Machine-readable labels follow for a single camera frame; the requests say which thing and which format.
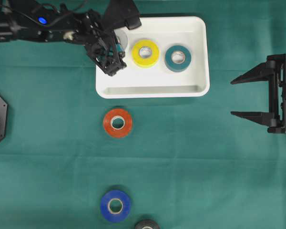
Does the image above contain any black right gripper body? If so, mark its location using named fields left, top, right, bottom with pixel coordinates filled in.
left=71, top=10, right=117, bottom=52

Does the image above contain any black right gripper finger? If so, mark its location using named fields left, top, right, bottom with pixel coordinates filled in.
left=85, top=35, right=127, bottom=76

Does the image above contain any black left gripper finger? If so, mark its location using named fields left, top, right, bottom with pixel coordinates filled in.
left=231, top=62, right=276, bottom=84
left=231, top=111, right=281, bottom=128

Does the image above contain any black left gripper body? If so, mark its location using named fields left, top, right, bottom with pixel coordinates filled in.
left=266, top=54, right=286, bottom=134

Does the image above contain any white tape roll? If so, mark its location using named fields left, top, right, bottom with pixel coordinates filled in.
left=114, top=29, right=128, bottom=51

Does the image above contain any yellow tape roll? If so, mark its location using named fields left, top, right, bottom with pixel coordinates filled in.
left=132, top=40, right=160, bottom=68

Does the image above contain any green tape roll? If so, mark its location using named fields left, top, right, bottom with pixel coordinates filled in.
left=165, top=45, right=192, bottom=73

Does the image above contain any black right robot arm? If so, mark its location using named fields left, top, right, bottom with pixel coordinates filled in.
left=0, top=0, right=141, bottom=76

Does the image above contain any red tape roll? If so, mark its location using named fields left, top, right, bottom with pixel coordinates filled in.
left=103, top=108, right=133, bottom=138

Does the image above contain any blue tape roll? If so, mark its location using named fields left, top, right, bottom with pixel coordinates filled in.
left=100, top=190, right=132, bottom=223

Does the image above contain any black tape roll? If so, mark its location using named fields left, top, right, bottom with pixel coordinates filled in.
left=134, top=219, right=160, bottom=229

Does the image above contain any white plastic tray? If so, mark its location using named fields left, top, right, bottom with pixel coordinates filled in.
left=96, top=16, right=210, bottom=99

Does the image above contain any black camera cable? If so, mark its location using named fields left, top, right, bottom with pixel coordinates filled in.
left=0, top=0, right=89, bottom=27

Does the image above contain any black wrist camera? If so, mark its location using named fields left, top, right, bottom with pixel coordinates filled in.
left=101, top=0, right=142, bottom=31

